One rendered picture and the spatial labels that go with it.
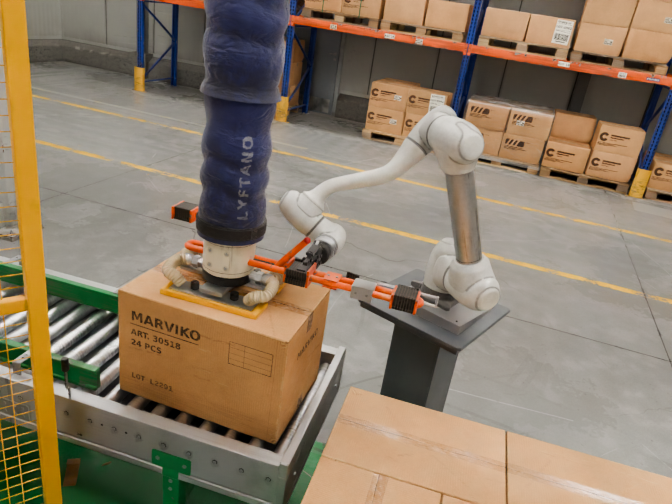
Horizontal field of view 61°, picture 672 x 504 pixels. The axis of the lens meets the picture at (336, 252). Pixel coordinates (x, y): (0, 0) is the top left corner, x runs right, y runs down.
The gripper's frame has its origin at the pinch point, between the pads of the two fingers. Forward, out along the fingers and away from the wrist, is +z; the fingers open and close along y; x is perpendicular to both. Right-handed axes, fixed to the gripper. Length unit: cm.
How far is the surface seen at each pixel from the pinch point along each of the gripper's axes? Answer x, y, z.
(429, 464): -54, 53, 8
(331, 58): 232, 2, -849
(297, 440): -12, 47, 22
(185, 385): 30, 42, 19
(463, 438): -64, 53, -10
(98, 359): 73, 54, 6
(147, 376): 44, 43, 19
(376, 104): 115, 46, -719
